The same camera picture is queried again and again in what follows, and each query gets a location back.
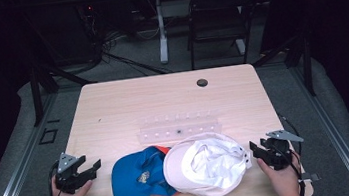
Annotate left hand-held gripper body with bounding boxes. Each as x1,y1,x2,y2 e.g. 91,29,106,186
51,149,93,196

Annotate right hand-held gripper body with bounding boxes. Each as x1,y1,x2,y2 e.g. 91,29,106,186
260,127,308,172

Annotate blue and orange cap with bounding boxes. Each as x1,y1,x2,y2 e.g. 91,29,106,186
106,143,179,196

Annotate white cap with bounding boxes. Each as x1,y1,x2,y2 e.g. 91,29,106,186
158,126,257,196

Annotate person's right hand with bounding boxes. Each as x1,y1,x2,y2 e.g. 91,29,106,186
255,152,304,196

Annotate grey table clamp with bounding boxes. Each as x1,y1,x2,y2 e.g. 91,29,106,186
301,171,322,184

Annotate black metal stand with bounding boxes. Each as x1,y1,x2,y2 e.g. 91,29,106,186
25,55,66,127
249,24,318,104

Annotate black table grommet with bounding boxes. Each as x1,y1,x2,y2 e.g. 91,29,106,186
195,77,209,88

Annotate black folding chair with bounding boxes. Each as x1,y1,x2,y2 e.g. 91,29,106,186
181,0,268,72

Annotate dark equipment cabinet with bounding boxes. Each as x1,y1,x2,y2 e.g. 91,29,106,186
27,0,104,71

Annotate white desk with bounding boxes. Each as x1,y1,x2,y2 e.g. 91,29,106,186
133,0,288,68

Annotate black floor socket frame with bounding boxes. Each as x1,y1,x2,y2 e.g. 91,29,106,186
36,126,61,146

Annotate black floor cables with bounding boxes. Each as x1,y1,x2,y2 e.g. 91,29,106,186
98,24,173,82

